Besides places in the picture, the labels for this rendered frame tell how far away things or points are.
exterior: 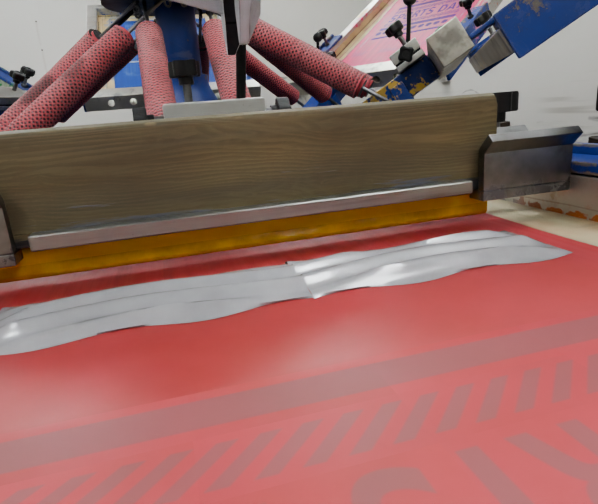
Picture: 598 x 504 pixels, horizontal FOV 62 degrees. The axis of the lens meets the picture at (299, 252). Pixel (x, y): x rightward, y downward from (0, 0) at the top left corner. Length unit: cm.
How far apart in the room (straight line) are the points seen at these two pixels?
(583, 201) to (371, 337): 28
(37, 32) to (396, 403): 450
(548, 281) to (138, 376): 22
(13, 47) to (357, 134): 433
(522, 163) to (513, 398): 27
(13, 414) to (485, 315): 21
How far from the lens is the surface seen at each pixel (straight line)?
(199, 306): 28
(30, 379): 25
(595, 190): 46
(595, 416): 20
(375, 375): 21
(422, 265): 32
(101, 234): 35
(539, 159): 45
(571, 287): 31
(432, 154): 41
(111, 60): 104
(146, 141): 35
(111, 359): 25
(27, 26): 463
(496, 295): 29
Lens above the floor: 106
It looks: 16 degrees down
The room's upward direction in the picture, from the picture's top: 5 degrees counter-clockwise
